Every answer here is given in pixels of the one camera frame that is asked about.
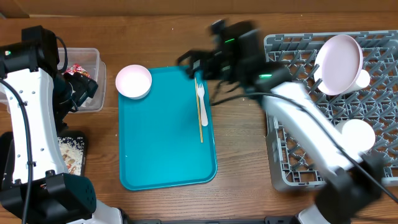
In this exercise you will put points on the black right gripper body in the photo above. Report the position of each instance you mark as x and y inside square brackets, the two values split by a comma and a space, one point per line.
[195, 63]

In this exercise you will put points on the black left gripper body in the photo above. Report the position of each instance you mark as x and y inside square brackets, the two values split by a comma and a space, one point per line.
[76, 89]

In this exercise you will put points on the red snack wrapper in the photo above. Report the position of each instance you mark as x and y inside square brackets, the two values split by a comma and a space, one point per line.
[76, 68]

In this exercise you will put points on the white plastic fork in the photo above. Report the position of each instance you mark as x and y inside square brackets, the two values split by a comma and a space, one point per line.
[201, 93]

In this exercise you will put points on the pink bowl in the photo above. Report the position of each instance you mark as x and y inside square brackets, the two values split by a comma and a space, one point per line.
[134, 81]

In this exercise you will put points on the large white plate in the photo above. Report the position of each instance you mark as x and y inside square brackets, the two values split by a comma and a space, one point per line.
[340, 61]

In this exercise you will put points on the white paper cup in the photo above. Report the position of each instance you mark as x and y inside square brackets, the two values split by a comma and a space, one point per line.
[363, 80]

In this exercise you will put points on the green-white bowl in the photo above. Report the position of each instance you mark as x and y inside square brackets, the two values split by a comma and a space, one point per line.
[358, 133]

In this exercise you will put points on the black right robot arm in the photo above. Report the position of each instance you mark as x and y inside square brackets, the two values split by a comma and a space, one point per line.
[353, 179]

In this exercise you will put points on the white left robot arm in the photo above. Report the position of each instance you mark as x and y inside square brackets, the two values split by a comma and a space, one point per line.
[37, 186]

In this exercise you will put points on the black waste tray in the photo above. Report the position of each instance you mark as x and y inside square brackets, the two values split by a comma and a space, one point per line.
[6, 141]

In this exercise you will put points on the grey dishwasher rack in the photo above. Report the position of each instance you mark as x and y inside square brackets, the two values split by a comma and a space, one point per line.
[291, 167]

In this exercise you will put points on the wooden chopstick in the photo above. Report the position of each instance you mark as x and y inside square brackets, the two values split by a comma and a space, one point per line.
[198, 111]

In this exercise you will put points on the clear plastic bin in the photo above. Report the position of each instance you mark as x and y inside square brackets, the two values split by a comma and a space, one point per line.
[86, 70]

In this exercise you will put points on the rice and peanuts pile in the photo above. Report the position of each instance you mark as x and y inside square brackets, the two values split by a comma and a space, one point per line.
[72, 150]

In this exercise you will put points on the teal plastic tray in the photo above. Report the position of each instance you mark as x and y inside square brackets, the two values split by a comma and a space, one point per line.
[160, 141]

